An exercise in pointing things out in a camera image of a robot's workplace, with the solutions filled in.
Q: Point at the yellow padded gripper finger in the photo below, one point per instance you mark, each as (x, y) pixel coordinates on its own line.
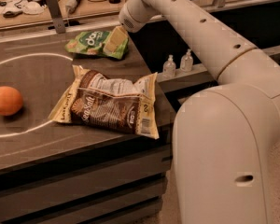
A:
(116, 38)

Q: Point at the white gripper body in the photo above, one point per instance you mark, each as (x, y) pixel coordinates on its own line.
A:
(130, 19)

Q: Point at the green rice chip bag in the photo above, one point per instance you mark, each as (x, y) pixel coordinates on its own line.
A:
(92, 44)

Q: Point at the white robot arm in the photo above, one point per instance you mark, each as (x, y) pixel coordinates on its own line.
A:
(221, 135)

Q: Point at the brown sea salt chip bag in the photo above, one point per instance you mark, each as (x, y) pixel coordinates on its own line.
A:
(115, 104)

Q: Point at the left clear sanitizer bottle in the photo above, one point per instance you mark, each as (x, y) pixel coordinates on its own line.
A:
(169, 67)

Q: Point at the clear sanitizer bottle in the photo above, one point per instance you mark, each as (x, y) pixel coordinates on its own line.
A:
(169, 67)
(186, 62)

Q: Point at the right clear sanitizer bottle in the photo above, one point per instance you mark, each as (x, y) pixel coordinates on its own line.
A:
(186, 62)

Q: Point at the grey metal ledge shelf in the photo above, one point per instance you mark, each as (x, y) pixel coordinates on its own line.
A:
(199, 74)

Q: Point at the white cloth on desk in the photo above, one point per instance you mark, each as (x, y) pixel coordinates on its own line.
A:
(20, 6)

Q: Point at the orange fruit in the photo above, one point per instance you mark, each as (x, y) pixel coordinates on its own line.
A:
(10, 101)

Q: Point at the dark slatted counter cabinet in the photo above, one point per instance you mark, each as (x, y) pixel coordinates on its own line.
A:
(66, 174)

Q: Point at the handheld tool with cable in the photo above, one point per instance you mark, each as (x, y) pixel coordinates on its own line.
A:
(71, 6)

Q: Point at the left metal bracket post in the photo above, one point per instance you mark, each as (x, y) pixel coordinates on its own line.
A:
(56, 16)

